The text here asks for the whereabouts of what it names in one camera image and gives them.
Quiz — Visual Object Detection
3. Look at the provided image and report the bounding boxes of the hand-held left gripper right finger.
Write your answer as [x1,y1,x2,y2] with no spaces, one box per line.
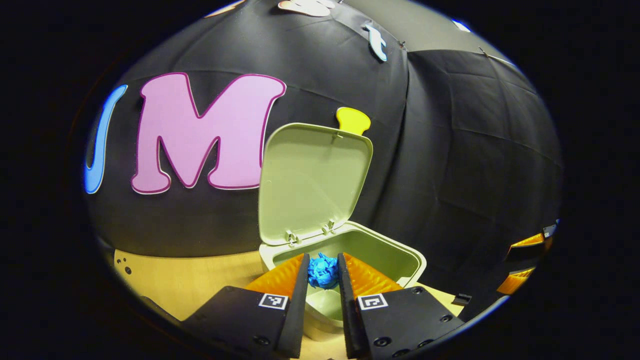
[337,252,466,359]

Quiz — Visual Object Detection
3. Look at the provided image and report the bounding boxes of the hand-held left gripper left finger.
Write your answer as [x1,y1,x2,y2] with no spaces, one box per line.
[182,252,311,359]

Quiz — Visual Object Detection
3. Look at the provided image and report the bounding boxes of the blue paper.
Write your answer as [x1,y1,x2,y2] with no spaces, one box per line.
[307,252,341,291]

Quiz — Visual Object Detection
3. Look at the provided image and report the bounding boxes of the green desktop garbage bin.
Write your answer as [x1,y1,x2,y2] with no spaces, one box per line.
[257,122,428,342]

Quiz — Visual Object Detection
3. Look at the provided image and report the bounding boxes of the wooden desktop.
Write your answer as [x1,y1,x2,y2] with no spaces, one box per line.
[112,248,466,360]

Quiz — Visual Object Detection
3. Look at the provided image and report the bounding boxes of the black backdrop cloth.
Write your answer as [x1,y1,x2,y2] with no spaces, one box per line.
[82,0,563,306]

